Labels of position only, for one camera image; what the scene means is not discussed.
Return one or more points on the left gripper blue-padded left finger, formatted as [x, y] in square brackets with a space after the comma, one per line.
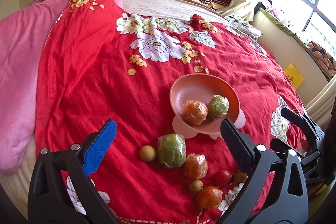
[49, 200]

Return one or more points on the left gripper black-padded right finger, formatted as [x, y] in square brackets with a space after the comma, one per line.
[288, 202]

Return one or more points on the red cherry tomato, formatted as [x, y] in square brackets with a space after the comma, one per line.
[221, 177]

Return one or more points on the brown longan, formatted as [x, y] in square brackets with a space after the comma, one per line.
[240, 177]
[195, 186]
[148, 153]

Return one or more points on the orange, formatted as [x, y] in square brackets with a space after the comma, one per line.
[195, 112]
[196, 166]
[209, 197]

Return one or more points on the large green fruit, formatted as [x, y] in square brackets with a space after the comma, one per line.
[171, 150]

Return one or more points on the wrapped orange front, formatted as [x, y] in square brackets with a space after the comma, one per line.
[209, 197]

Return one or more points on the yellow paper note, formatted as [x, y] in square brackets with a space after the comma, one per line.
[294, 76]

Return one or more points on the green-edged windowsill mat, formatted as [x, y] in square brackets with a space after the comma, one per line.
[287, 31]

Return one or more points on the wrapped green fruit in bowl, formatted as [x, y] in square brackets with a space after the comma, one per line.
[218, 107]

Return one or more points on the orange patterned cushion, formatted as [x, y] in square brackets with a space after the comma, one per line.
[324, 58]

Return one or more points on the wrapped orange in bowl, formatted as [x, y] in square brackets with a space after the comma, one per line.
[195, 112]

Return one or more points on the pink plastic fruit bowl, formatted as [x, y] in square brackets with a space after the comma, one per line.
[200, 87]

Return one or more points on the red floral bedspread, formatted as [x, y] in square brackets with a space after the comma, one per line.
[101, 62]

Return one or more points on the pink blanket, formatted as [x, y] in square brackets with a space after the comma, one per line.
[23, 35]

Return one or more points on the beige bed sheet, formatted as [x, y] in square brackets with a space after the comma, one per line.
[174, 9]

